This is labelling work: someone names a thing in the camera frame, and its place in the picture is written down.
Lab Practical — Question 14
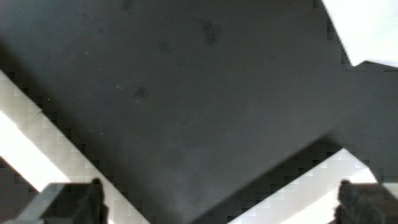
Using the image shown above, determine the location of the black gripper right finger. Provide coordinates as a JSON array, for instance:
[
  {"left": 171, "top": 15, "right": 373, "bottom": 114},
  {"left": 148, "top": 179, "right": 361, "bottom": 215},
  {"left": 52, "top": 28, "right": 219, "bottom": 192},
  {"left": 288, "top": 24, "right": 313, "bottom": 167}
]
[{"left": 334, "top": 180, "right": 398, "bottom": 224}]

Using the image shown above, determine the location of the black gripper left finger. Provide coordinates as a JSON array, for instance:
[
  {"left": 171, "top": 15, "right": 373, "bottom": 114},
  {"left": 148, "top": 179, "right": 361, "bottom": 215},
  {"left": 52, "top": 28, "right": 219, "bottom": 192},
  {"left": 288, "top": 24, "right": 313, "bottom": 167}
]
[{"left": 16, "top": 178, "right": 109, "bottom": 224}]

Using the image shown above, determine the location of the white L-shaped obstacle wall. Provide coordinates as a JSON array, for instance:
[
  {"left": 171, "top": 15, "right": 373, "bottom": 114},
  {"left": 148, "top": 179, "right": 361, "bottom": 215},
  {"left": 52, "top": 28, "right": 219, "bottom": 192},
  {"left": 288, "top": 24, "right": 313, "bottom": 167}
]
[{"left": 0, "top": 71, "right": 150, "bottom": 224}]

